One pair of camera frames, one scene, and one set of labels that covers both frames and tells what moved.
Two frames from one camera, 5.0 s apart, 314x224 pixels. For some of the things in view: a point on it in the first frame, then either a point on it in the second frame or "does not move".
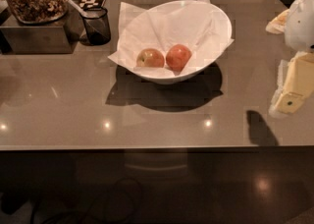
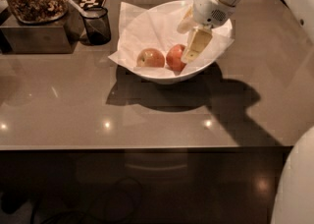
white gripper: (300, 27) to (208, 9)
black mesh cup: (96, 25) does not move
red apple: (178, 56) does not move
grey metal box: (56, 37) does not move
